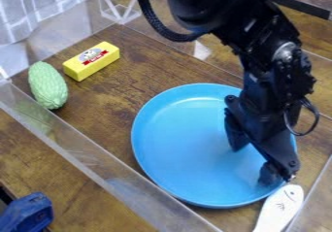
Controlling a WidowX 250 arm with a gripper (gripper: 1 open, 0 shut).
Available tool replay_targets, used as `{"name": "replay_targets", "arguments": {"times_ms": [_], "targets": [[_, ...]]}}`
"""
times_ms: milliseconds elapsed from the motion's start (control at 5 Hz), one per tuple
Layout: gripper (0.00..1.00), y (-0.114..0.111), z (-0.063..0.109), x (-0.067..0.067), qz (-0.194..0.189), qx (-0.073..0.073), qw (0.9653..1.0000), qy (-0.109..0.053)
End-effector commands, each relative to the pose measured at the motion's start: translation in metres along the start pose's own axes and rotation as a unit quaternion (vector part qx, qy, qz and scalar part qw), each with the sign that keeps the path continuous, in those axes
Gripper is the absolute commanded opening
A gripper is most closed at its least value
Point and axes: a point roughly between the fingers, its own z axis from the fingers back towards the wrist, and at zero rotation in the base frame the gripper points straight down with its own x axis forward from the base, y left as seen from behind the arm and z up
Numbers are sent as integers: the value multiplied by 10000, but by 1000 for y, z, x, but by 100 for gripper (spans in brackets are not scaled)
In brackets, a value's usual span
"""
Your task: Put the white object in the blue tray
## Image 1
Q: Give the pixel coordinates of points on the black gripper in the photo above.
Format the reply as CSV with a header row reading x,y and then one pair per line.
x,y
268,131

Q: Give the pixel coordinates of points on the white toy fish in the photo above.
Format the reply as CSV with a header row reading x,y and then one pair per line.
x,y
279,209

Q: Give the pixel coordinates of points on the blue round tray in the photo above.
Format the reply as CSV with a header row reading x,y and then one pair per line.
x,y
181,149

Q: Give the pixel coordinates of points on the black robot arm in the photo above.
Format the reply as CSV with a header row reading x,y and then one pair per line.
x,y
263,37

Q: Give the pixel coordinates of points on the clear acrylic barrier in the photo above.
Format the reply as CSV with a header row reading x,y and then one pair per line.
x,y
72,153

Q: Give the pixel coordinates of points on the yellow rectangular block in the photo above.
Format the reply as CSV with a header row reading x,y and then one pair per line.
x,y
91,61

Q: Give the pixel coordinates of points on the green bumpy toy gourd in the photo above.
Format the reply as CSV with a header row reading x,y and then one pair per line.
x,y
47,85

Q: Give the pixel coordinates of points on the blue clamp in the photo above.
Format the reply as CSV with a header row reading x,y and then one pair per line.
x,y
28,214

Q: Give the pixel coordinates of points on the white checkered curtain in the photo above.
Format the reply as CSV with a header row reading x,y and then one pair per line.
x,y
20,16

